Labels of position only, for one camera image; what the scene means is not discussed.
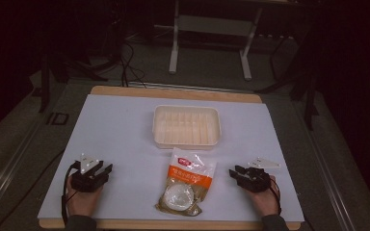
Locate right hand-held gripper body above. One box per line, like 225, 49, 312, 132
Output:
241, 156, 281, 193

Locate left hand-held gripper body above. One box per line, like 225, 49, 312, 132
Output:
70, 153, 106, 193

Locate person's left hand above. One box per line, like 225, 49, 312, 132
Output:
66, 183, 104, 218

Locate person's right hand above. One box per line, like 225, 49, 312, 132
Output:
248, 175, 282, 218

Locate white table cover sheet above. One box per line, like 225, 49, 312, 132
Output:
38, 93, 305, 223

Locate orange and clear snack packet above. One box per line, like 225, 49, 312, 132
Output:
154, 146, 218, 217

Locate white plastic tray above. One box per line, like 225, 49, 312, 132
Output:
151, 104, 223, 150

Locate black stand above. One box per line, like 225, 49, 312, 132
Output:
287, 32, 321, 131

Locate white metal stand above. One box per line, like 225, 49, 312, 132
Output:
168, 0, 264, 82

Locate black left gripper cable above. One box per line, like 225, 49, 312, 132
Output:
61, 161, 80, 227

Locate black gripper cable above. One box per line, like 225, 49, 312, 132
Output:
269, 178, 283, 217
61, 161, 80, 227

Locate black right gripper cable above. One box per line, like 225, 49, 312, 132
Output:
269, 178, 283, 217

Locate black floor bracket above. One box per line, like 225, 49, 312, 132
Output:
45, 111, 70, 126

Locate metal floor rail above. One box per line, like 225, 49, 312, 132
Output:
0, 118, 47, 222
292, 95, 356, 231

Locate black floor cables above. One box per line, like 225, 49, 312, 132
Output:
119, 40, 147, 90

